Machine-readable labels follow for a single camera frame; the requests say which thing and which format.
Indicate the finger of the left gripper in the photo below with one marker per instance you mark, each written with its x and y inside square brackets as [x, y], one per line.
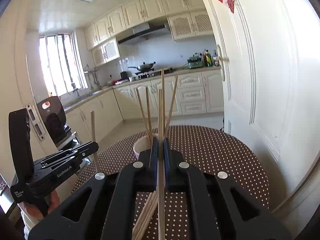
[78, 153]

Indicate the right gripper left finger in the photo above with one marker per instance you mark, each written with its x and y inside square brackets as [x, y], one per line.
[104, 206]

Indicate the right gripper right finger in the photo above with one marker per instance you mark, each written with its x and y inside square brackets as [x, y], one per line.
[217, 207]

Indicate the kitchen faucet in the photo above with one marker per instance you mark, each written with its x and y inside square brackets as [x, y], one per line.
[76, 91]

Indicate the kitchen window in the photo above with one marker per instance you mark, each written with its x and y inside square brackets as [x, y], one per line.
[61, 64]

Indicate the lower kitchen cabinets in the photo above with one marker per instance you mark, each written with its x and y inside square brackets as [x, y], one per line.
[199, 91]

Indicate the kitchen cabinets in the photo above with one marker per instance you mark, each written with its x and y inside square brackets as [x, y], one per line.
[186, 18]
[199, 91]

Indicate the upper kitchen cabinets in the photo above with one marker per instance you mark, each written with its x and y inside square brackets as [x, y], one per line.
[186, 18]

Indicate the left hand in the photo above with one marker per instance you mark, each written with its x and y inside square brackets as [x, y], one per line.
[37, 211]

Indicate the metal shelf rack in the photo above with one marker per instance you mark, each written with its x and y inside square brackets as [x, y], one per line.
[71, 141]

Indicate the black air fryer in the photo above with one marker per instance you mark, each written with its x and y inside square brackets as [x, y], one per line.
[54, 118]

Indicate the door lock strike plate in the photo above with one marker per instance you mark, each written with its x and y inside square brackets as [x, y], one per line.
[36, 122]

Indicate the pink cylindrical utensil holder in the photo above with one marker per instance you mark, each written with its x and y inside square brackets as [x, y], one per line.
[143, 144]

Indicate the brown polka dot tablecloth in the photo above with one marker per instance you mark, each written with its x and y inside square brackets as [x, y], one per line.
[211, 151]

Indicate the black kettle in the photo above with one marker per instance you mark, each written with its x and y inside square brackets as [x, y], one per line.
[124, 75]

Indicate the gas stove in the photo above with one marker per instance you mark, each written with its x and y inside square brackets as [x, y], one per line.
[145, 75]

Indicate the black wok on stove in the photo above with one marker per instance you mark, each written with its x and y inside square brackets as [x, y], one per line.
[144, 67]

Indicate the range hood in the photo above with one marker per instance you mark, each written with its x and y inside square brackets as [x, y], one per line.
[152, 32]

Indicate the green electric cooker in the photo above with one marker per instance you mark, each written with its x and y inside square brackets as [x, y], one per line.
[195, 61]

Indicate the green yellow bottle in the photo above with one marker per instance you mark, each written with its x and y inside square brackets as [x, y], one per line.
[208, 59]

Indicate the dark sauce bottle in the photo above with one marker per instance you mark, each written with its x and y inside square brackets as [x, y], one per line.
[216, 58]

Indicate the white door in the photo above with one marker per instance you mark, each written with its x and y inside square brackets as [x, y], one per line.
[271, 100]

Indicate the wall utensil rack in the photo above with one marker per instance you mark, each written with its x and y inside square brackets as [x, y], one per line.
[92, 77]

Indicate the silver door handle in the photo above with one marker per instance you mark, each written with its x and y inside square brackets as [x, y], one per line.
[223, 63]

